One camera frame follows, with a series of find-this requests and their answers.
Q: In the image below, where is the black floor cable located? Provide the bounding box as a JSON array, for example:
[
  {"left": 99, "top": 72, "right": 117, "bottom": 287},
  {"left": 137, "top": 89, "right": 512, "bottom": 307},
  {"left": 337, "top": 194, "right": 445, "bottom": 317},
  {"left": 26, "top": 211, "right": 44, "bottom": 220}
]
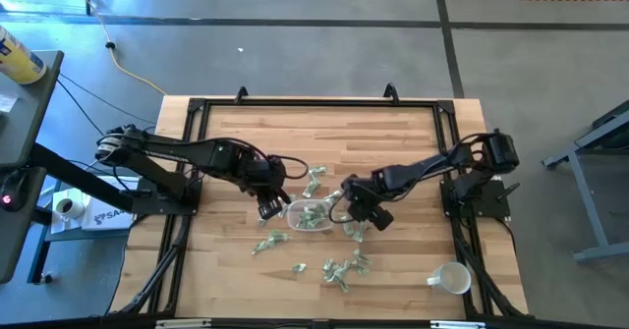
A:
[{"left": 56, "top": 72, "right": 158, "bottom": 127}]

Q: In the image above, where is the yellow floor cable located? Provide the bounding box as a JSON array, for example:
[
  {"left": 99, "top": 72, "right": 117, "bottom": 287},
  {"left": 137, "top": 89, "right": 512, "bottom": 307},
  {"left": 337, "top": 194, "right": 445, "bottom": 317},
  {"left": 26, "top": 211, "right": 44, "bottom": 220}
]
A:
[{"left": 63, "top": 0, "right": 169, "bottom": 97}]

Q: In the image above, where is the black computer mouse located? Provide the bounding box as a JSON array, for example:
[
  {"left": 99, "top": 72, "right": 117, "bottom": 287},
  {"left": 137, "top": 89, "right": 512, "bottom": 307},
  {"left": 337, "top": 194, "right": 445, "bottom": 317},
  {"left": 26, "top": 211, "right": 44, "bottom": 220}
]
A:
[{"left": 0, "top": 170, "right": 31, "bottom": 213}]

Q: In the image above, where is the white printed paper sheet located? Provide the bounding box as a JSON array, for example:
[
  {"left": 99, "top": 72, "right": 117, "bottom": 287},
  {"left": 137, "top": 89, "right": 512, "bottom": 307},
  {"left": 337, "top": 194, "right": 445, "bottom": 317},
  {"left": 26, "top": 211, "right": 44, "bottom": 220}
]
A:
[{"left": 81, "top": 204, "right": 138, "bottom": 233}]

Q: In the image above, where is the black diagonal desk beam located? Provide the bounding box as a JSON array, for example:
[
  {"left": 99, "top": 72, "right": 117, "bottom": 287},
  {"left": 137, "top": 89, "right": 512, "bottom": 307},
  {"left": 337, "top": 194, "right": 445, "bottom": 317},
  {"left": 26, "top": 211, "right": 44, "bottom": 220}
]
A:
[{"left": 27, "top": 141, "right": 148, "bottom": 213}]

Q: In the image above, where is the white paper label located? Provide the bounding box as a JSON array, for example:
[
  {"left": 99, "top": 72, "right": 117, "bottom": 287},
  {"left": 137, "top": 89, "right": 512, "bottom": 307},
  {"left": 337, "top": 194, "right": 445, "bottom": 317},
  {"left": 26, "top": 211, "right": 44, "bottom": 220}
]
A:
[{"left": 0, "top": 92, "right": 20, "bottom": 114}]

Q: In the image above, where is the clear plastic bin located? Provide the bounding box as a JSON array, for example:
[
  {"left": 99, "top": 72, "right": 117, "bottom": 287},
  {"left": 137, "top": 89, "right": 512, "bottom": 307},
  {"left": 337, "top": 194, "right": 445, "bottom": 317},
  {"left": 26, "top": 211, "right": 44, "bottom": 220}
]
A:
[{"left": 285, "top": 197, "right": 336, "bottom": 234}]

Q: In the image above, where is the black left wrist camera cable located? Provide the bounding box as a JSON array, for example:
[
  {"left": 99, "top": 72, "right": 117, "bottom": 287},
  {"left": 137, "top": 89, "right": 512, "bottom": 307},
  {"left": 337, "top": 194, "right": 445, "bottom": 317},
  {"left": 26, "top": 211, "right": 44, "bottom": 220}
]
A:
[{"left": 196, "top": 136, "right": 311, "bottom": 181}]

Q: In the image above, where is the silver metal bracket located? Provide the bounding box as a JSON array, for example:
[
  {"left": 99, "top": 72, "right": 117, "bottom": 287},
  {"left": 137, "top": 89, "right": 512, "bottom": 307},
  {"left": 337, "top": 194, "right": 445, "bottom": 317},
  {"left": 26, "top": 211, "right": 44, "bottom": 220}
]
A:
[
  {"left": 429, "top": 319, "right": 487, "bottom": 329},
  {"left": 155, "top": 318, "right": 213, "bottom": 329}
]

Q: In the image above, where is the white ceramic mug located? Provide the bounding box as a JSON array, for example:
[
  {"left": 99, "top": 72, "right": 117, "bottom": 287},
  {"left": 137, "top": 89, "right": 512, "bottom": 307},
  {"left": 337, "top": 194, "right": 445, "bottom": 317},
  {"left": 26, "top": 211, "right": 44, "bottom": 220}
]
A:
[{"left": 426, "top": 260, "right": 473, "bottom": 297}]

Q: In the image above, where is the grey metal table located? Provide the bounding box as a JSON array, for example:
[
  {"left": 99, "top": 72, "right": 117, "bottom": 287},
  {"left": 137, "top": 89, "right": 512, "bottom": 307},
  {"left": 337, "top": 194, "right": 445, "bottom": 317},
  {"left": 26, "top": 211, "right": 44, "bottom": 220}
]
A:
[{"left": 542, "top": 99, "right": 629, "bottom": 263}]

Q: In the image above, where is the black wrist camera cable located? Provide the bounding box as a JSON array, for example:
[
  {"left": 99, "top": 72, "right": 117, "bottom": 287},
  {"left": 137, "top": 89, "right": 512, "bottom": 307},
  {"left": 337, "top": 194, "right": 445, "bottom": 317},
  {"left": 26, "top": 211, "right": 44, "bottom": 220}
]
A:
[
  {"left": 196, "top": 136, "right": 311, "bottom": 181},
  {"left": 327, "top": 191, "right": 358, "bottom": 224}
]

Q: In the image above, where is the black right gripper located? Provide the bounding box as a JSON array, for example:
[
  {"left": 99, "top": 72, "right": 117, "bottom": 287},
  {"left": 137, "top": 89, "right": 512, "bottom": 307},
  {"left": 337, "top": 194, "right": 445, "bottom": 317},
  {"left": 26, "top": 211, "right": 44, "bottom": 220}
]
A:
[{"left": 341, "top": 174, "right": 395, "bottom": 232}]

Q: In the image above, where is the grey side desk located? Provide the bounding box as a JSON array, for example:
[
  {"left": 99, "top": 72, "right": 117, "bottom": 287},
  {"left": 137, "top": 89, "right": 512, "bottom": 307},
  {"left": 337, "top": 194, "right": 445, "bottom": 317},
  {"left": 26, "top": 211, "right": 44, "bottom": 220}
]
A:
[{"left": 0, "top": 48, "right": 66, "bottom": 169}]

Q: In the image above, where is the white coffee cup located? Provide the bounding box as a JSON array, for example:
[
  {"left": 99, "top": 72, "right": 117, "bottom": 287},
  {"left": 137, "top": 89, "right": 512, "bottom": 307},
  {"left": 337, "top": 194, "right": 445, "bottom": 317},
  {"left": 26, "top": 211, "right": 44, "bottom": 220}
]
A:
[{"left": 54, "top": 196, "right": 86, "bottom": 223}]

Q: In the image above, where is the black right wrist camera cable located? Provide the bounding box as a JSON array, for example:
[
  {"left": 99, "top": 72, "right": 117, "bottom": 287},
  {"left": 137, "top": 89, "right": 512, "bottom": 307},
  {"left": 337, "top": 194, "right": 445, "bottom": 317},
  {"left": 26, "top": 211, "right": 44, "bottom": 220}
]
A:
[{"left": 327, "top": 191, "right": 358, "bottom": 224}]

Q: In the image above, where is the yellow wipes canister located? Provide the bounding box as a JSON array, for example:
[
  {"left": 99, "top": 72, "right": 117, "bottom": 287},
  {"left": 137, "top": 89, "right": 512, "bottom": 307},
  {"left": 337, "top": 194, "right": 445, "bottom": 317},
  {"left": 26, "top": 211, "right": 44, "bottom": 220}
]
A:
[{"left": 0, "top": 24, "right": 48, "bottom": 86}]

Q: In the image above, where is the black aluminium table frame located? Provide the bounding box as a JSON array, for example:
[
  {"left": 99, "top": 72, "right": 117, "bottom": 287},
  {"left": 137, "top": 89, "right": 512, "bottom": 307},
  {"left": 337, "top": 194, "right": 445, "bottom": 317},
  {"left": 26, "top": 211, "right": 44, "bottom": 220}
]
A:
[{"left": 105, "top": 82, "right": 531, "bottom": 329}]

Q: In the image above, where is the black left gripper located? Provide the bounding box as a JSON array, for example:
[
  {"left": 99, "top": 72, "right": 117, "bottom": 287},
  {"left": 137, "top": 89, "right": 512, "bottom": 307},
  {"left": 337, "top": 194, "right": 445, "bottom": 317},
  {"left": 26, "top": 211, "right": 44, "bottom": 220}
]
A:
[{"left": 239, "top": 154, "right": 293, "bottom": 221}]

